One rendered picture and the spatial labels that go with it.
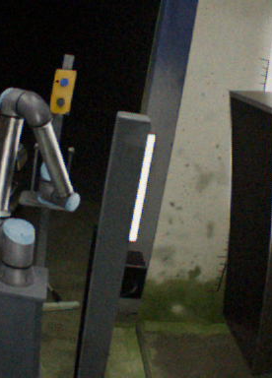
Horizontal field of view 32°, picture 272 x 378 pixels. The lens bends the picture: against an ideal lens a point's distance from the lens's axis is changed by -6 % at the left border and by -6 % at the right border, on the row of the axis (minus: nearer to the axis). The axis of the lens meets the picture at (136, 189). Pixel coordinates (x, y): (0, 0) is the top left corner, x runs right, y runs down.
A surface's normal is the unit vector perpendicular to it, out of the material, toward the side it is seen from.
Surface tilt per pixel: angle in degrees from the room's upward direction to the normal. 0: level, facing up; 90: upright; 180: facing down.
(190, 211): 90
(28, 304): 90
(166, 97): 90
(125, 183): 90
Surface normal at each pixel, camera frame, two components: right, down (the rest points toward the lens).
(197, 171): 0.11, 0.30
